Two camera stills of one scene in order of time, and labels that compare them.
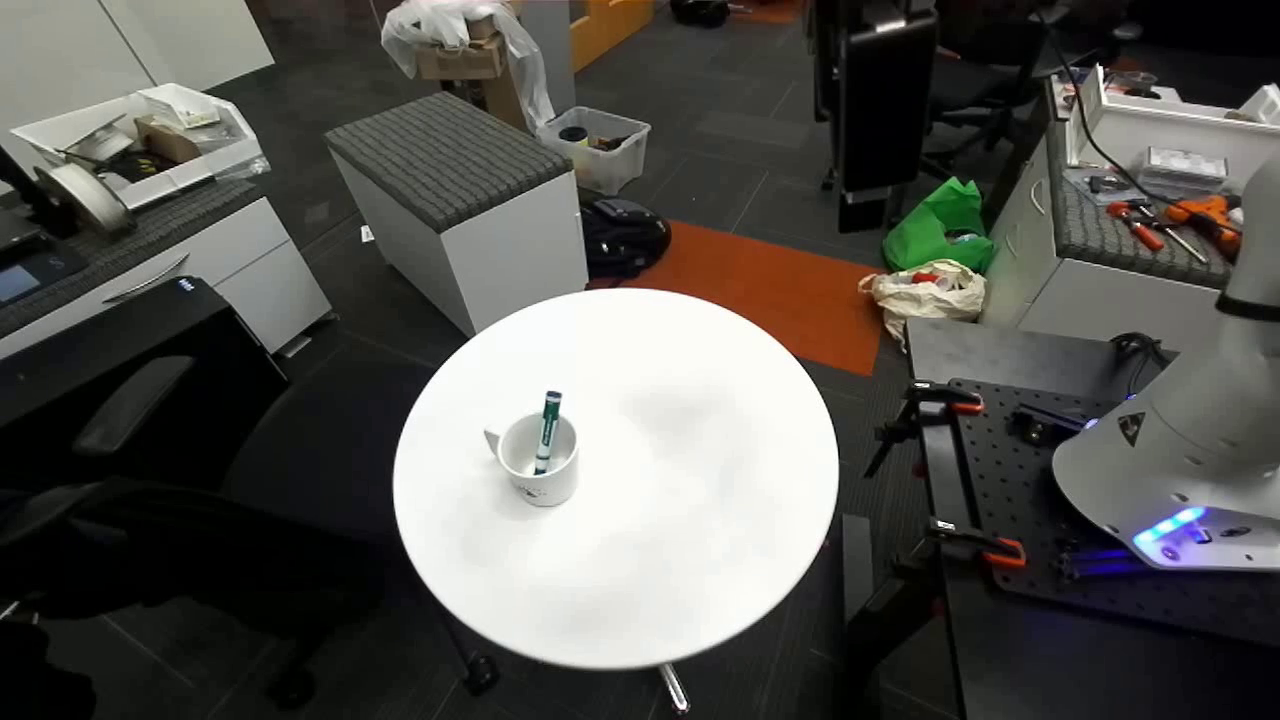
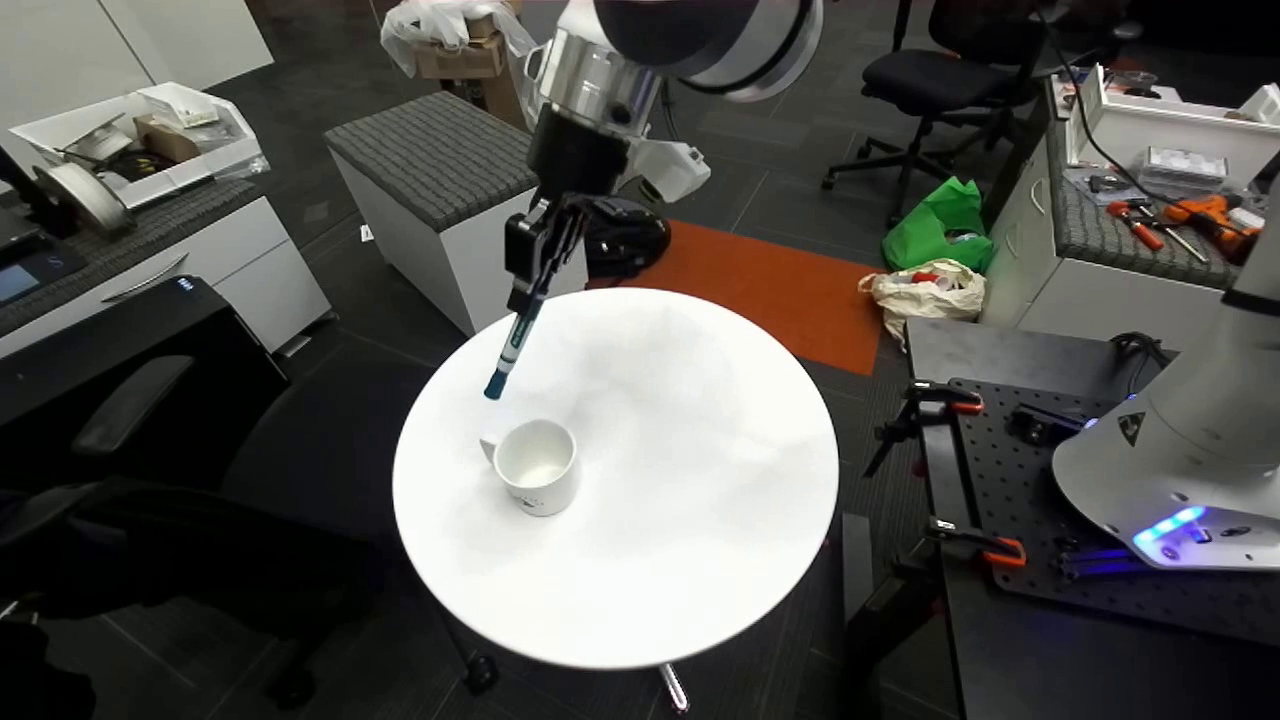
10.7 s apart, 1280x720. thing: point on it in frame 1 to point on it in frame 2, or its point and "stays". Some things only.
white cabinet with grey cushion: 465,201 stays
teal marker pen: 550,423 to 526,323
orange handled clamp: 991,546 stays
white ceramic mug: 555,483 stays
